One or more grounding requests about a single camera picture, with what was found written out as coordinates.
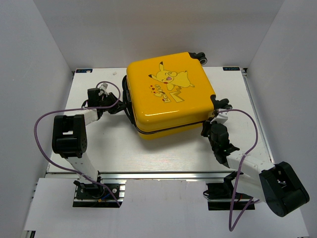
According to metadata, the white foreground board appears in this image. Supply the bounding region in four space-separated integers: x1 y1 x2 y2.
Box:
25 178 308 238

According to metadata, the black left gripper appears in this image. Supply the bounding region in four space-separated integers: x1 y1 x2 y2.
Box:
98 92 127 115

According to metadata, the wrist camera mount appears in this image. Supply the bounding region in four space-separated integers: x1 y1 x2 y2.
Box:
97 83 109 95
211 109 228 124

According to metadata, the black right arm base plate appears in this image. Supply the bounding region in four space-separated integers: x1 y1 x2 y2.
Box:
203 183 251 211

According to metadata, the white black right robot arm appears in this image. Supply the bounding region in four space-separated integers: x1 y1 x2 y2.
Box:
201 121 310 217

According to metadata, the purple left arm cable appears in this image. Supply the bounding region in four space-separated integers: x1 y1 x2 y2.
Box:
34 81 122 208

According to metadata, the yellow hard-shell suitcase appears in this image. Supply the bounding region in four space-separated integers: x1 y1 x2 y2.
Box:
122 52 232 140

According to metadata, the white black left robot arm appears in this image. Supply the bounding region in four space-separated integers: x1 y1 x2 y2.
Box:
52 83 124 198

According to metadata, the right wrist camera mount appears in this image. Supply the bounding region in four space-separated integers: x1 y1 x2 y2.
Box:
211 109 228 124

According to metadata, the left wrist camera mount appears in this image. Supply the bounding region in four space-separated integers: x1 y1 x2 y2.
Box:
97 83 109 95

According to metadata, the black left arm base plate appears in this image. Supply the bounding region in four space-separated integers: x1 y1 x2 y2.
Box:
72 180 122 208

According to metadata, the blue left table logo sticker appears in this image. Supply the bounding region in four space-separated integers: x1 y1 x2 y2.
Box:
75 69 93 73

